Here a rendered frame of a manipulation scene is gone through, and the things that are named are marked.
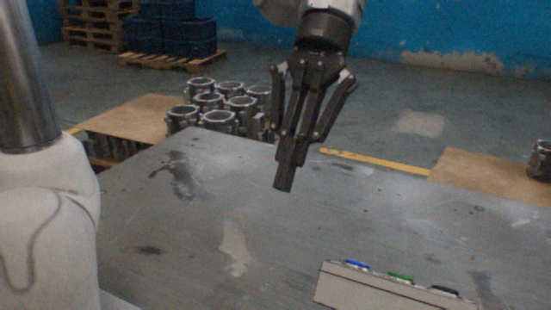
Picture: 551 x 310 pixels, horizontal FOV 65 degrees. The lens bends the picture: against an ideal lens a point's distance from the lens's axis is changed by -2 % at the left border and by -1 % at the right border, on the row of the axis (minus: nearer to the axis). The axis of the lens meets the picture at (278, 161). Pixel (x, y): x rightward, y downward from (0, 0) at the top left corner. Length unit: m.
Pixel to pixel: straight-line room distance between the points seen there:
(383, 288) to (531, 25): 5.41
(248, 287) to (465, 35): 5.22
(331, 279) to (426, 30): 5.51
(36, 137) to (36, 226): 0.20
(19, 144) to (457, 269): 0.86
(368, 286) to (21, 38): 0.61
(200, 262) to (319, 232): 0.29
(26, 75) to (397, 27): 5.48
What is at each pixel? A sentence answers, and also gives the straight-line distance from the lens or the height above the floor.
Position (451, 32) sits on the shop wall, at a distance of 5.88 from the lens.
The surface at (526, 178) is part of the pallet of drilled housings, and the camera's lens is 3.01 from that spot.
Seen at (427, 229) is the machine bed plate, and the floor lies 0.80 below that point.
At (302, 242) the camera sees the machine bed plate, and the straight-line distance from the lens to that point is 1.01.
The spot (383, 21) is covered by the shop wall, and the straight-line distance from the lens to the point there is 6.04.
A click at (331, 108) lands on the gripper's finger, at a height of 1.22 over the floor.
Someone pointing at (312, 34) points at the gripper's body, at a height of 1.31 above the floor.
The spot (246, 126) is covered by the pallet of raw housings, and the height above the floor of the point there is 0.42.
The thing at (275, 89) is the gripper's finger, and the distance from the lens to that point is 0.61.
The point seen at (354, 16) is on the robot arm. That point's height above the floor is 1.32.
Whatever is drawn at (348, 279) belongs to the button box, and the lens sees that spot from 0.51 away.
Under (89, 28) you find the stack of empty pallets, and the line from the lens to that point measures 7.15.
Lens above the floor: 1.41
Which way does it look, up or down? 27 degrees down
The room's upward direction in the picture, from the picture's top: straight up
